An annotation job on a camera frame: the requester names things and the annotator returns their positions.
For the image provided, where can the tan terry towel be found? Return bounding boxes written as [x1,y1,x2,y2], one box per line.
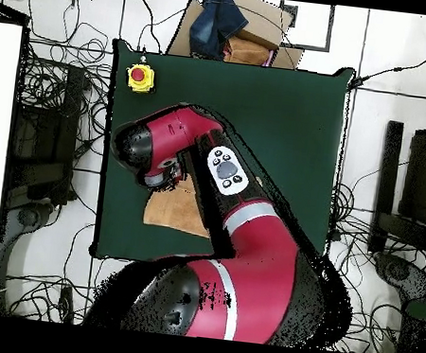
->
[141,163,265,244]

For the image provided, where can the black flat bar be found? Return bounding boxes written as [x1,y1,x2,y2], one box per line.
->
[369,119,406,256]

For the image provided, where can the dark green tablecloth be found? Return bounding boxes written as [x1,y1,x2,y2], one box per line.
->
[87,38,356,286]

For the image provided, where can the yellow emergency stop button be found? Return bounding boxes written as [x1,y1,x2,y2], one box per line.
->
[125,53,159,96]

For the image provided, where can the brown folded cloth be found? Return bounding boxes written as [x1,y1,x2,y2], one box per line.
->
[222,34,275,68]

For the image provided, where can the blue denim jeans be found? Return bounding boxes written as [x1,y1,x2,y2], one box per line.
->
[186,0,252,63]

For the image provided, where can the brown cardboard box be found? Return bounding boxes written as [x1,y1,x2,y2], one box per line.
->
[165,0,310,71]

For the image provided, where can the black equipment rack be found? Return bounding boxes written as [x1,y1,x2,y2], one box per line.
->
[4,59,89,207]

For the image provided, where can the black stand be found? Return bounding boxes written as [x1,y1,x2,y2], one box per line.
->
[398,124,426,228]

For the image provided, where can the black square frame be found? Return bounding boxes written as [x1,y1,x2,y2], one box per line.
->
[275,0,336,53]

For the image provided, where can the black caster base with cables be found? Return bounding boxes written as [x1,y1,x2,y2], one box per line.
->
[369,250,426,305]
[3,196,57,247]

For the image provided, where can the black cable with connector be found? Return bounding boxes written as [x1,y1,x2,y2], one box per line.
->
[350,28,426,95]

